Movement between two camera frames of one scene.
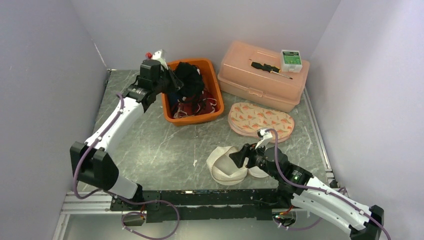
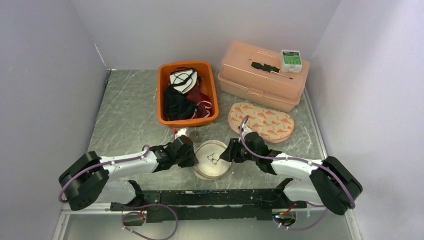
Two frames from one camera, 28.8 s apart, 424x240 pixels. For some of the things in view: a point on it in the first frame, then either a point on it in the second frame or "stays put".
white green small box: x=290 y=61 stays put
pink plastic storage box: x=254 y=74 stays put
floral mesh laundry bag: x=247 y=118 stays put
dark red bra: x=198 y=104 stays put
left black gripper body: x=165 y=84 -> x=187 y=159
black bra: x=190 y=76 -> x=177 y=106
